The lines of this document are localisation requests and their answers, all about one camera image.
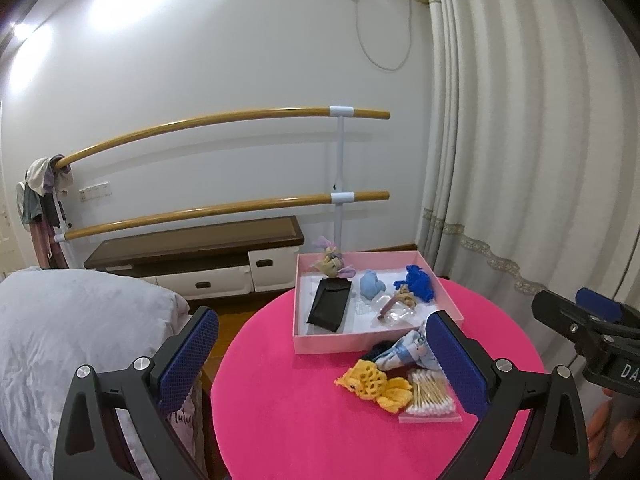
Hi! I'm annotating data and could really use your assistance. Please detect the upper wooden ballet bar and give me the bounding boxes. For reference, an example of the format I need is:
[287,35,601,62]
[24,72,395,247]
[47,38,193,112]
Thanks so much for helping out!
[55,105,392,169]

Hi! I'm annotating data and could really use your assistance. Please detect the light blue cloth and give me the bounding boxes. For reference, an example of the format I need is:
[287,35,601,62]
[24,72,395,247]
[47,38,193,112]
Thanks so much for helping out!
[359,270,386,300]

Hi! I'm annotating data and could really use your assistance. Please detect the royal blue fuzzy cloth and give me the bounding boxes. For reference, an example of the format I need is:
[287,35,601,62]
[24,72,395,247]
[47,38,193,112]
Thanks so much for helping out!
[394,264,435,304]

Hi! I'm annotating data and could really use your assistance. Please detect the wooden ballet bar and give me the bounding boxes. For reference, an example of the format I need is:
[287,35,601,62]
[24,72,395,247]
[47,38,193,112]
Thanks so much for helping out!
[53,191,390,243]
[55,105,392,169]

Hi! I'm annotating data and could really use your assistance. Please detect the white ballet bar stand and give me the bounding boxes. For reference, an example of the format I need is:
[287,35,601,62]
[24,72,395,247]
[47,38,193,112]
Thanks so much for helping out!
[329,105,355,247]

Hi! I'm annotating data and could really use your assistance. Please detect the black leather pouch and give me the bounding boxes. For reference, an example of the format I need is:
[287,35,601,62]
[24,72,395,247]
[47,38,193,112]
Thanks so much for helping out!
[307,278,352,333]

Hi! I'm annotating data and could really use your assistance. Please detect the person's hand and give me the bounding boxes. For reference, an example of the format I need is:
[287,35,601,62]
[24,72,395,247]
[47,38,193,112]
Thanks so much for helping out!
[586,388,639,471]

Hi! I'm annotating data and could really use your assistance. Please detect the blue white patterned cloth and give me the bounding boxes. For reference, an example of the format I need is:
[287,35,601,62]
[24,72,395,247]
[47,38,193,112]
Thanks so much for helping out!
[373,324,440,372]

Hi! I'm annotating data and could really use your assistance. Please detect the air conditioner power cable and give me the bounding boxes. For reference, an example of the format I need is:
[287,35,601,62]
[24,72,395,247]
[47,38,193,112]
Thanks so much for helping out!
[349,0,414,73]

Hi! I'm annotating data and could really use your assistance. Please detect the beige scrunchie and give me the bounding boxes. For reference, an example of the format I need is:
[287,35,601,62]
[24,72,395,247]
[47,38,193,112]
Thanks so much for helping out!
[394,283,418,310]

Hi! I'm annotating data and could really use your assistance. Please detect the clothes hanging on bar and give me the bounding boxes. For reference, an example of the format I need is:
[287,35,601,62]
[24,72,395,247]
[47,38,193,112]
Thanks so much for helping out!
[16,154,74,269]

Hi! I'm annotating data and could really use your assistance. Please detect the cotton swab bag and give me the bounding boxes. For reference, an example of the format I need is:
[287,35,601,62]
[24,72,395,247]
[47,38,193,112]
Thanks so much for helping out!
[398,368,462,424]

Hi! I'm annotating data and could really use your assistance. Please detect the lower wooden ballet bar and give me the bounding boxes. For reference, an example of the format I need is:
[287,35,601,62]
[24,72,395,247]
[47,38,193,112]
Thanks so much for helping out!
[53,191,390,243]

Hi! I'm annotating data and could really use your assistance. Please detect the cream curtain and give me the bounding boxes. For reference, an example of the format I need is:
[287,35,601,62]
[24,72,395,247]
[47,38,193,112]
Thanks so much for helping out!
[412,0,640,361]

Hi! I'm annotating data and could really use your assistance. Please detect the grey white duvet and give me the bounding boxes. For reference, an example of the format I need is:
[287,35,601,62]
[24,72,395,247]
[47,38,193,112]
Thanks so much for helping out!
[1,268,190,479]

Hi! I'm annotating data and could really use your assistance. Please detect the yellow crocheted cloth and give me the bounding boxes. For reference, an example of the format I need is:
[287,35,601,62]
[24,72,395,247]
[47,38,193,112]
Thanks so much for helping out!
[334,360,413,414]

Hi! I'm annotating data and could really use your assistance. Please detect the clear plastic bag maroon band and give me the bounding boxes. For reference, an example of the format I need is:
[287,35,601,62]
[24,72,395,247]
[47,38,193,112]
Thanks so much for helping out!
[373,295,416,327]

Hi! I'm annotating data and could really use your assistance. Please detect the beige purple sachet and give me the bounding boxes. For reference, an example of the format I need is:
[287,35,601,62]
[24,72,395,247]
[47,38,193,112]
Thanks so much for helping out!
[312,236,357,280]

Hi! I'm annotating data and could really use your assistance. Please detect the pink cardboard box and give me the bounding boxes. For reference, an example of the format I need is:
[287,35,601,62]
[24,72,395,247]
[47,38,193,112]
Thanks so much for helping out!
[293,250,464,354]

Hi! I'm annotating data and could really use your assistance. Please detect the dark top white cabinet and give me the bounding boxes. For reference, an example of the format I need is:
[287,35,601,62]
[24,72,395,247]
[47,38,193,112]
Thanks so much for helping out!
[84,216,305,300]

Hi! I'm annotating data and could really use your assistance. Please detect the round pink table mat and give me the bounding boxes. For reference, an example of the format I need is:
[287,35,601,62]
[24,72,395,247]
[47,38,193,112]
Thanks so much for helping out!
[209,276,549,480]

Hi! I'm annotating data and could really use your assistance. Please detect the white wall socket strip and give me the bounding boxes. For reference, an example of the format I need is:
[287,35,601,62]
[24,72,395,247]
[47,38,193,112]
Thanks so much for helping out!
[78,182,112,202]

